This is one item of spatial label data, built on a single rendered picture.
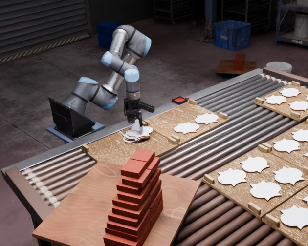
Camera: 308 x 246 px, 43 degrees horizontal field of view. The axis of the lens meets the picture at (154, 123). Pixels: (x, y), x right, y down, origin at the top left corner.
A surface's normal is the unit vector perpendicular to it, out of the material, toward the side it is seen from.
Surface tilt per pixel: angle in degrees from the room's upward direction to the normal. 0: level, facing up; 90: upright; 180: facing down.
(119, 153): 0
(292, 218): 0
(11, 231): 0
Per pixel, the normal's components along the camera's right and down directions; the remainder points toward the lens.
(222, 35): -0.78, 0.34
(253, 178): -0.05, -0.87
